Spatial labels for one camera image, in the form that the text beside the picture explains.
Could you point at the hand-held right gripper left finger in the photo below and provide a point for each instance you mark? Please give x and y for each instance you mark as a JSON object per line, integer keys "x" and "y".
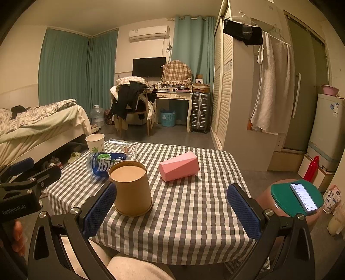
{"x": 99, "y": 211}

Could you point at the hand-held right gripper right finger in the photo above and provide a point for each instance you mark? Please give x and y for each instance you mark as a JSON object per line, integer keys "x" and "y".
{"x": 244, "y": 212}

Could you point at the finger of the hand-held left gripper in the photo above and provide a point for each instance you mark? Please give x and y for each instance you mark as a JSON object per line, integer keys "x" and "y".
{"x": 23, "y": 163}
{"x": 45, "y": 175}

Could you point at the brown paper cup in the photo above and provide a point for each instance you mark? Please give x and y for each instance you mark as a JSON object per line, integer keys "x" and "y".
{"x": 130, "y": 188}

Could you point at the white paper cup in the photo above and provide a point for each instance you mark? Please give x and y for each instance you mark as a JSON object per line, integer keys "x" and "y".
{"x": 95, "y": 142}

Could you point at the person's left hand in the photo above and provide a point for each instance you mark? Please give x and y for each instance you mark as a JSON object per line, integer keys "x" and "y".
{"x": 17, "y": 233}

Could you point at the sneaker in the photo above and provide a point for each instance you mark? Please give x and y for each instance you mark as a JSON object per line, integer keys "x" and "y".
{"x": 54, "y": 163}

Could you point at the brown round stool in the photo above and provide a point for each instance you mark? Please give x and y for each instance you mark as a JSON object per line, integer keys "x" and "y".
{"x": 265, "y": 200}

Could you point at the green slipper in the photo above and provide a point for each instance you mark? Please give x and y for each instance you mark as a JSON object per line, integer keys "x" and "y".
{"x": 74, "y": 157}

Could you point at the bed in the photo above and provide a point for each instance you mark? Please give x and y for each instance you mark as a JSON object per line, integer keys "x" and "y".
{"x": 40, "y": 129}

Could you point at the green seat cushion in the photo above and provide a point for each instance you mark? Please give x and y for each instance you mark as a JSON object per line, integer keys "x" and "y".
{"x": 283, "y": 196}

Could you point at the blue label plastic bottle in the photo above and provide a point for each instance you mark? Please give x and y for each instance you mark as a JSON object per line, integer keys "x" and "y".
{"x": 103, "y": 164}

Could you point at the patterned quilt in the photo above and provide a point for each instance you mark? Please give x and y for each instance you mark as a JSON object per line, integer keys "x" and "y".
{"x": 32, "y": 114}

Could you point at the grey checked tablecloth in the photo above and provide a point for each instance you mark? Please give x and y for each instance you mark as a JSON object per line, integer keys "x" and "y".
{"x": 188, "y": 212}

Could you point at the smartphone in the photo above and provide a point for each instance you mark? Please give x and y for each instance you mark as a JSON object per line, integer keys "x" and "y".
{"x": 303, "y": 196}

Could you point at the person's own leg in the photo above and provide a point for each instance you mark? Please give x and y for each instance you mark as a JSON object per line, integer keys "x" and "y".
{"x": 134, "y": 268}

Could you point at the clear plastic container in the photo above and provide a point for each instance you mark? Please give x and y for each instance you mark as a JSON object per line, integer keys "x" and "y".
{"x": 122, "y": 148}

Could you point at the large water jug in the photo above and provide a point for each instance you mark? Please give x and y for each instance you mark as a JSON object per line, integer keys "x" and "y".
{"x": 97, "y": 115}

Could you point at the pink faceted box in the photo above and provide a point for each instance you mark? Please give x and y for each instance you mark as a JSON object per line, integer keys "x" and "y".
{"x": 178, "y": 167}

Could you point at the red bottle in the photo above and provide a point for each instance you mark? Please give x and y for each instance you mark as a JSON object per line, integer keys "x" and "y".
{"x": 312, "y": 169}

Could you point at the white printed bag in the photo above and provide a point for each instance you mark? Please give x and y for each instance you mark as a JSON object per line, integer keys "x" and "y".
{"x": 333, "y": 199}

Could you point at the teal window curtain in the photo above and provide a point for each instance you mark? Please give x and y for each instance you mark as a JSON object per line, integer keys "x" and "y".
{"x": 70, "y": 70}

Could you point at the wooden chair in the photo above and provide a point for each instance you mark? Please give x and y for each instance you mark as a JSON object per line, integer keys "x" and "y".
{"x": 140, "y": 113}

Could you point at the dark ribbed suitcase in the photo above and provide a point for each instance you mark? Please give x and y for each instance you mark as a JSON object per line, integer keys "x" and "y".
{"x": 200, "y": 111}

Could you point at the pile of dark clothes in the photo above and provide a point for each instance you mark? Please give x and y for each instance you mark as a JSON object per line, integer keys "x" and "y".
{"x": 129, "y": 94}

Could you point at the blue laundry basket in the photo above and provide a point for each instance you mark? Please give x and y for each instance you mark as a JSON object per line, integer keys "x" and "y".
{"x": 168, "y": 117}

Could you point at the white small fridge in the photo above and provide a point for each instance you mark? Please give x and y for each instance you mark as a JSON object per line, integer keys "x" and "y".
{"x": 326, "y": 129}

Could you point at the white hanging towel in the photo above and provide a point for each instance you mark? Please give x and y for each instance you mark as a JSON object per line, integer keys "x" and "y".
{"x": 272, "y": 86}

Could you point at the white louvred wardrobe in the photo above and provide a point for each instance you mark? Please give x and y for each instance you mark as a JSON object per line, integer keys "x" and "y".
{"x": 229, "y": 80}

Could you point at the cardboard box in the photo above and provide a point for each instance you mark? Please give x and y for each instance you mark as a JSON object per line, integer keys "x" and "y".
{"x": 200, "y": 86}

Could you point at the white wooden desk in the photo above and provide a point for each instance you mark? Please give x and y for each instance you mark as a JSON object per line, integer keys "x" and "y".
{"x": 175, "y": 95}

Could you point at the grey door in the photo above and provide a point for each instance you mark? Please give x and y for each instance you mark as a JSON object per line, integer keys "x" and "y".
{"x": 304, "y": 88}

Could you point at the black flat monitor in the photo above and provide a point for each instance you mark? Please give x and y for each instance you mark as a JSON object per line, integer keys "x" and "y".
{"x": 148, "y": 66}

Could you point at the pink basin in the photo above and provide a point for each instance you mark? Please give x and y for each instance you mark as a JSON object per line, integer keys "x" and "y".
{"x": 329, "y": 89}

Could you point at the plaid cloth cover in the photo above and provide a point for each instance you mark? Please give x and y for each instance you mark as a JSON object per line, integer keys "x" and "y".
{"x": 176, "y": 71}

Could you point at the teal narrow curtain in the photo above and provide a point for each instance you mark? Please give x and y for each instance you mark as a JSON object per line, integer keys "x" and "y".
{"x": 192, "y": 45}

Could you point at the white air conditioner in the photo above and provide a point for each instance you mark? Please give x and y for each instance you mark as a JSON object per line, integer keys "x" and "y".
{"x": 149, "y": 33}

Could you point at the black hanging garment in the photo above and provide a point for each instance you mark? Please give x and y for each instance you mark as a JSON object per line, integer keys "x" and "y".
{"x": 242, "y": 31}

